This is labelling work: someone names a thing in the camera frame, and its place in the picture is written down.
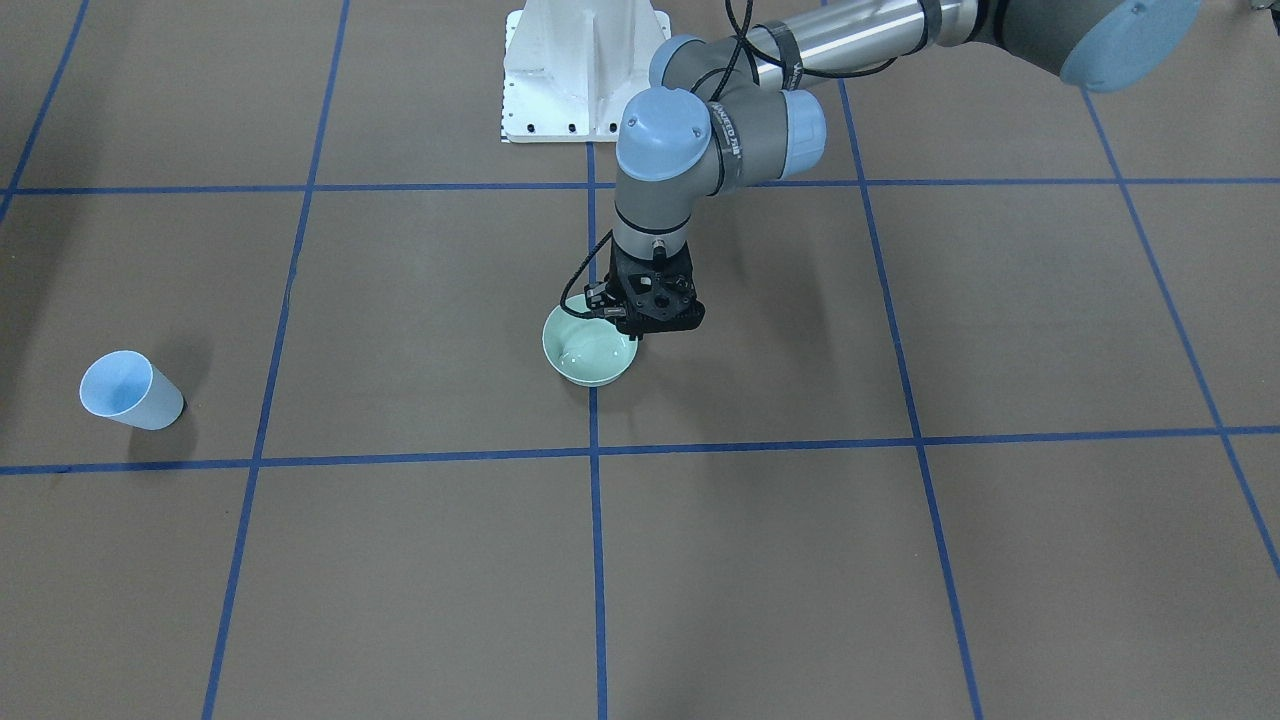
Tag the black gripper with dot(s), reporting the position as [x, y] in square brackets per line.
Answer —
[619, 283]

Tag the mint green bowl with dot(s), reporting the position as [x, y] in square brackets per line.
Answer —
[586, 352]

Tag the light blue plastic cup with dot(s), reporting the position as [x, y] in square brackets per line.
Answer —
[125, 386]

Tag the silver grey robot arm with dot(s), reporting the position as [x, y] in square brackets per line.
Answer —
[720, 116]

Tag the white central mounting pedestal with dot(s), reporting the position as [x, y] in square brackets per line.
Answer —
[570, 67]

